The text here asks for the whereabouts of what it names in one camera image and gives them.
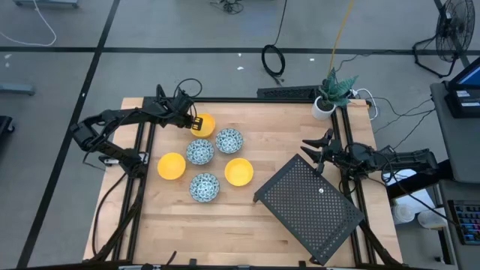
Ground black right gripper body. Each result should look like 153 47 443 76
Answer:
317 128 344 174

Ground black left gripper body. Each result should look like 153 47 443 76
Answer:
164 106 196 129

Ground yellow plastic mini bowl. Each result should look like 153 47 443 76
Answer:
223 157 255 188
190 112 217 139
157 151 187 182

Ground patterned teal ceramic bowl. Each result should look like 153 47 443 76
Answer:
185 138 215 166
214 127 245 155
189 172 221 204

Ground white plant pot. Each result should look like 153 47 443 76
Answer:
310 95 338 122

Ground black perforated metal shelf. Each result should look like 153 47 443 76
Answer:
253 153 365 266

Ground green leafy plant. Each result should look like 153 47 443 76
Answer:
318 67 359 108

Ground black power strip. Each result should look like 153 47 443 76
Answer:
256 85 323 101

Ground white paper roll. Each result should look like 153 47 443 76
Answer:
391 203 416 225
417 208 447 230

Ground grey desk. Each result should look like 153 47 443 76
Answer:
430 81 480 185

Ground black desktop device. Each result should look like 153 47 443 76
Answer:
444 88 480 119

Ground backlit computer keyboard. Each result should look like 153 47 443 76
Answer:
448 199 480 247

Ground computer monitor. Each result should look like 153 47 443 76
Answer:
448 55 480 91

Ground grey furniture foot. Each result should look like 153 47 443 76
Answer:
0 82 37 97

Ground black floor fan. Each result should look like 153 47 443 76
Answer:
412 0 476 79

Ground grey cart base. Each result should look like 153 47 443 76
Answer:
13 0 80 8

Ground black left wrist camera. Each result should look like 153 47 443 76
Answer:
172 88 193 110

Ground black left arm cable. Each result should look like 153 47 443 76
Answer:
172 77 203 99

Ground black aluminium table frame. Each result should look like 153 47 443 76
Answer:
89 84 404 270

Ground white power cable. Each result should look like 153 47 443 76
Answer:
352 88 380 122

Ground thin black floor cables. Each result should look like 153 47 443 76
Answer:
337 48 437 151

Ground coiled black floor cable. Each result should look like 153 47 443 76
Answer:
261 0 289 86

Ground yellow hanging cable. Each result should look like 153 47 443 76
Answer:
328 0 356 76

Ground black cable bundle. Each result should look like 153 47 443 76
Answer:
209 0 245 15

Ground white floor cable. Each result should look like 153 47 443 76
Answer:
0 0 58 48

